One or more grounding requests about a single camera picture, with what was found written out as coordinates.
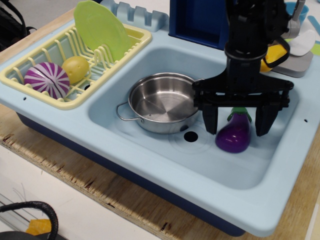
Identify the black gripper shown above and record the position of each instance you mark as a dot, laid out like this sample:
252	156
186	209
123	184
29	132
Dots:
242	85

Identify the purple toy eggplant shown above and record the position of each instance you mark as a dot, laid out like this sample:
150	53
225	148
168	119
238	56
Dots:
235	136

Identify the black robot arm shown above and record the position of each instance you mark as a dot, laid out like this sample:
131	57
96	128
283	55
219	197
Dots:
253	26

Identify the stainless steel pot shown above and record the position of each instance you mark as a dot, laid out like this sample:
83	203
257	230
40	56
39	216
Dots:
162	103

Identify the grey toy faucet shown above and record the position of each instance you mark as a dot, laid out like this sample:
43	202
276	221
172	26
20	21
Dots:
294	66

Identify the light blue toy sink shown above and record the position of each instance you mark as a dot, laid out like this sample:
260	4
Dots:
248	189

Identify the dark blue plastic box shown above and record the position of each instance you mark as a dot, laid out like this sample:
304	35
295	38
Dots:
202	22

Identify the blue plastic cup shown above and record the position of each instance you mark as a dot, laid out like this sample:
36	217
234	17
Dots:
303	11

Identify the light blue utensil holder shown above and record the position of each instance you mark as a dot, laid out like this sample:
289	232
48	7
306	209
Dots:
137	16

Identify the yellow dish rack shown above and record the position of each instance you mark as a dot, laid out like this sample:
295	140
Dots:
62	46

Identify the green plastic plate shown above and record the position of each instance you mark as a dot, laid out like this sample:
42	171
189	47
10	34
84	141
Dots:
98	26

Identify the yellow toy potato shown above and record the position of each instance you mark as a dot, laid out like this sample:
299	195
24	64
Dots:
76	67

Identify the purple white toy onion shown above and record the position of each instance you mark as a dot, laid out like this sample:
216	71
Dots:
48	77

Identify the yellow tape piece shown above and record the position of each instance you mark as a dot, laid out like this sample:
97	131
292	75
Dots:
39	226

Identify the black bag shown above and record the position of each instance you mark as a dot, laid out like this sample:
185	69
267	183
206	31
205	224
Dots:
11	30

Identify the yellow toy utensil handle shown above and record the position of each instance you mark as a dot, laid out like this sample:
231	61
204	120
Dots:
275	55

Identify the white faucet handle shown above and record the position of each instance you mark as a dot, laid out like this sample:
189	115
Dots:
302	44

